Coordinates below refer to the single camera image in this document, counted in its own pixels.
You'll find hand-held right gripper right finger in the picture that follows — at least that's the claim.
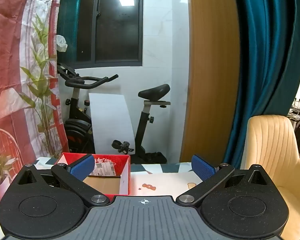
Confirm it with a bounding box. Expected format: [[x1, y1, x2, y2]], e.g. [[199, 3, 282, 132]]
[[175, 154, 275, 207]]

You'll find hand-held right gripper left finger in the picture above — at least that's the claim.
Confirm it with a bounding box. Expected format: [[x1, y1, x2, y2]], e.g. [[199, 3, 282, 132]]
[[12, 154, 110, 208]]

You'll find red cardboard box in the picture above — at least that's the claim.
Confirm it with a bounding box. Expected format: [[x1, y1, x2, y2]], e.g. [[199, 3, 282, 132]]
[[54, 152, 132, 202]]

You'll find white board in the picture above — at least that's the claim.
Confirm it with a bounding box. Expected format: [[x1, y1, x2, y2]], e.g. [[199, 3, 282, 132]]
[[89, 92, 137, 155]]

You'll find cream upholstered chair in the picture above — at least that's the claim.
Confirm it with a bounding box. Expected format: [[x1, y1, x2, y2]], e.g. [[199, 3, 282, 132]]
[[240, 115, 300, 240]]

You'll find black exercise bike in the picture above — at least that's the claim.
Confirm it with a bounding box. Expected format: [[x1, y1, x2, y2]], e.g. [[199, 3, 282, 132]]
[[56, 62, 171, 165]]

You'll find red plant printed backdrop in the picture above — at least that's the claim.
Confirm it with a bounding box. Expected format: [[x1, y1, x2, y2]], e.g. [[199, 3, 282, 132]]
[[0, 0, 70, 213]]

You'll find wooden door panel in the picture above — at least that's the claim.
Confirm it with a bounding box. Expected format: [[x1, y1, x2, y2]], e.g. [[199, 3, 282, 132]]
[[181, 0, 243, 163]]

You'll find white plastic bag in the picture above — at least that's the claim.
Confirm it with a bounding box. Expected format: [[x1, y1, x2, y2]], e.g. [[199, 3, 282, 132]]
[[56, 35, 68, 53]]

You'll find teal curtain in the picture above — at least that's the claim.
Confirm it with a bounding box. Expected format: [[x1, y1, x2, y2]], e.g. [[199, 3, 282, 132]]
[[224, 0, 300, 170]]

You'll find dark window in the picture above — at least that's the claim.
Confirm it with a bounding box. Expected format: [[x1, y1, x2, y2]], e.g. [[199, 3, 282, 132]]
[[57, 0, 143, 68]]

